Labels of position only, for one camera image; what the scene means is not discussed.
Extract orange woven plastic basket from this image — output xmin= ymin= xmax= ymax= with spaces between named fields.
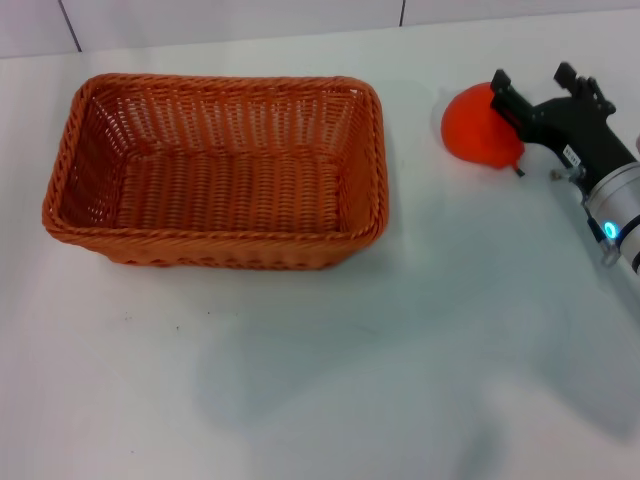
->
xmin=40 ymin=73 xmax=390 ymax=274

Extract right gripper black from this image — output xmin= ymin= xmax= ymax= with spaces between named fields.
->
xmin=489 ymin=61 xmax=639 ymax=194

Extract orange toy pear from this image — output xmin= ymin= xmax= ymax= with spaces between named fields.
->
xmin=439 ymin=82 xmax=526 ymax=179

